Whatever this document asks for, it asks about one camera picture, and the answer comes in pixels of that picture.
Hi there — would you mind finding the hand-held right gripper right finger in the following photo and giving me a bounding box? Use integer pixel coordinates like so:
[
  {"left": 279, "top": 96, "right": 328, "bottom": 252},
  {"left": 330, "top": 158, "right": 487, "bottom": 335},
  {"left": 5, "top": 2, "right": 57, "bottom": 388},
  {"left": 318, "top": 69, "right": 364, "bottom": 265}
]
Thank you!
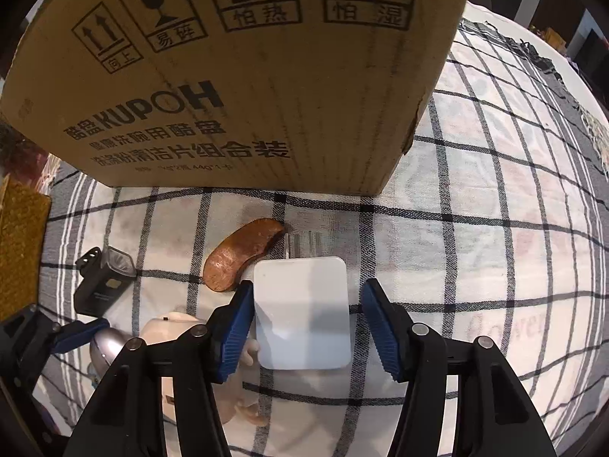
[{"left": 359, "top": 278, "right": 557, "bottom": 457}]

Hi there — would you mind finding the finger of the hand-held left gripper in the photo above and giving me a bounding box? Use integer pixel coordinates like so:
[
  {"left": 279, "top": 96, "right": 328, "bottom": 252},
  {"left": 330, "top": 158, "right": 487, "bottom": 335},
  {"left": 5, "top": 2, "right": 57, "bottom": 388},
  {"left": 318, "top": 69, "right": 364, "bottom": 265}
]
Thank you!
[{"left": 48, "top": 316, "right": 111, "bottom": 355}]

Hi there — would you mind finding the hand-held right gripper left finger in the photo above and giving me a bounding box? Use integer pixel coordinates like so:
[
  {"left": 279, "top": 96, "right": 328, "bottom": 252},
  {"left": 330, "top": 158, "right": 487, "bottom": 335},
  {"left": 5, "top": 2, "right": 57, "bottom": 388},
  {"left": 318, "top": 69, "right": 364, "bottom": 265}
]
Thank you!
[{"left": 62, "top": 280, "right": 260, "bottom": 457}]

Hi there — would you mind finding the silver oval gadget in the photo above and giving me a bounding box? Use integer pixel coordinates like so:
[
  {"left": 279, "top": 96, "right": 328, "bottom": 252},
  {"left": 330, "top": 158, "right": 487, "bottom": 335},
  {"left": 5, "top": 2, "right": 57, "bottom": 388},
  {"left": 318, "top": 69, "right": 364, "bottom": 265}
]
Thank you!
[{"left": 89, "top": 328, "right": 129, "bottom": 382}]

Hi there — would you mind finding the black small flashlight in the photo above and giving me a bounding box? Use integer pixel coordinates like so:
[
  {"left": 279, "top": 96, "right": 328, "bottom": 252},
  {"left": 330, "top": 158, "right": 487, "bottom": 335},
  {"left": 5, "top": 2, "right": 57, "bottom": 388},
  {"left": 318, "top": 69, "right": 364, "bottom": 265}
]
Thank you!
[{"left": 73, "top": 246, "right": 137, "bottom": 317}]

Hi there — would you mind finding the white power adapter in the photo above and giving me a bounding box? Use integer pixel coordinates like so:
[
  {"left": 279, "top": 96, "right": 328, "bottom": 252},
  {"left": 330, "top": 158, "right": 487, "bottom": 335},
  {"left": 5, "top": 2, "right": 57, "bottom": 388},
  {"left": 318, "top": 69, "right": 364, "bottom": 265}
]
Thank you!
[{"left": 253, "top": 231, "right": 354, "bottom": 371}]

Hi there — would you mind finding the beige toy figure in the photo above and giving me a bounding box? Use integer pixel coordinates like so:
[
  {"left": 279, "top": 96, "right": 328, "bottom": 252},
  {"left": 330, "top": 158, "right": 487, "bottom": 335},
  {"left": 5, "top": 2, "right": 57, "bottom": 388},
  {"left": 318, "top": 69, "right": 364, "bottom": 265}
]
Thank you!
[{"left": 140, "top": 312, "right": 269, "bottom": 427}]

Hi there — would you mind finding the brown sausage-shaped toy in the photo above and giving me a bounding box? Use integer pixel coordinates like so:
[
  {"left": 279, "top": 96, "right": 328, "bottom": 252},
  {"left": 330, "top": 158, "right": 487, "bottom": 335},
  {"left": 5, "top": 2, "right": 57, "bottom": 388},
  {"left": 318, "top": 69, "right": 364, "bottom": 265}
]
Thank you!
[{"left": 203, "top": 218, "right": 286, "bottom": 292}]

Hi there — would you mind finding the brown cardboard box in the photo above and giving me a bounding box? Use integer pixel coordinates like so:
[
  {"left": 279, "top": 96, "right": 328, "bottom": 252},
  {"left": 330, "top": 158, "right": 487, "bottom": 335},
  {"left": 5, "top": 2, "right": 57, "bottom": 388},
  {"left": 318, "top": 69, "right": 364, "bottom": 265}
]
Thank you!
[{"left": 0, "top": 0, "right": 478, "bottom": 196}]

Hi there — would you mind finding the yellow textured mat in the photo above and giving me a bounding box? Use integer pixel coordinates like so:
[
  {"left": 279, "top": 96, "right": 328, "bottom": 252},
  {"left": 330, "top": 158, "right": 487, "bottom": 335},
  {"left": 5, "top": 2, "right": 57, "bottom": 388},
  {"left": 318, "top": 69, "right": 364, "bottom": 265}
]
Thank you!
[{"left": 0, "top": 176, "right": 52, "bottom": 324}]

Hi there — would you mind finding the checkered tablecloth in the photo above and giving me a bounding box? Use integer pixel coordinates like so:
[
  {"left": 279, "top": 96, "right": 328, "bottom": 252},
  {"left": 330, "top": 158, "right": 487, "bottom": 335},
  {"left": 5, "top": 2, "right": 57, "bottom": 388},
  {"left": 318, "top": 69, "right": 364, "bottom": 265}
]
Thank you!
[{"left": 35, "top": 16, "right": 609, "bottom": 457}]

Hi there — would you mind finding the floral patterned cloth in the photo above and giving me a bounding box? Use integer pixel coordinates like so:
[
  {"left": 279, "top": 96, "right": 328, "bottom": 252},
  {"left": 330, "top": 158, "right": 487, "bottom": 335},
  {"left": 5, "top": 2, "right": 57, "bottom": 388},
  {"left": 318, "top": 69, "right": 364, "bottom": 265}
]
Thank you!
[{"left": 573, "top": 97, "right": 609, "bottom": 174}]

